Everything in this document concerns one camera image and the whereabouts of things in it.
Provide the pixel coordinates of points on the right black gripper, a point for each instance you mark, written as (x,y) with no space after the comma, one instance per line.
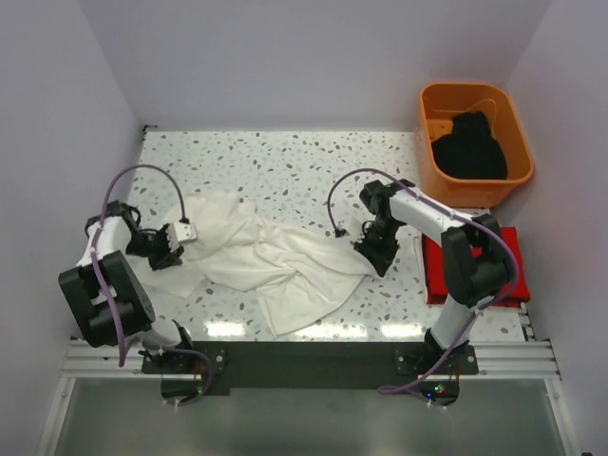
(380,258)

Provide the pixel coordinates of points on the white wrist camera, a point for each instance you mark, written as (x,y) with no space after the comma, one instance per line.
(354,228)
(179,233)

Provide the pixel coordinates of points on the orange plastic bin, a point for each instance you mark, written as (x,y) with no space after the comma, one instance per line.
(439,103)

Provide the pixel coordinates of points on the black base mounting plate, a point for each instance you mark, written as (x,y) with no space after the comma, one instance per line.
(206,368)

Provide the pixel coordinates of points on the black garment in bin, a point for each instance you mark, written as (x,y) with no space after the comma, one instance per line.
(469,151)

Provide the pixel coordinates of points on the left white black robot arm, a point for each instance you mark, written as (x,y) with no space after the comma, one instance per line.
(106,297)

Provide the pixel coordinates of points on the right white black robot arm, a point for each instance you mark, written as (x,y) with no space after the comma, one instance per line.
(477,263)

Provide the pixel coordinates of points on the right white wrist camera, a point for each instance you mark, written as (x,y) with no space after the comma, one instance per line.
(354,228)

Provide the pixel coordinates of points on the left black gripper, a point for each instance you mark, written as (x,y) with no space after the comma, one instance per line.
(167,257)

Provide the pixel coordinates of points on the white t shirt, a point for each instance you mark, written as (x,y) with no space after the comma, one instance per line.
(298,275)

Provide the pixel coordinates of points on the folded red t shirt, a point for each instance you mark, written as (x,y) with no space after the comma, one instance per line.
(436,287)

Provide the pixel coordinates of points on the aluminium extrusion rail frame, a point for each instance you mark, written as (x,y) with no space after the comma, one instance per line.
(530,359)

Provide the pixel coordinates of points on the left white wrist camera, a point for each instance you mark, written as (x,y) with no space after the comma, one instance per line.
(179,233)

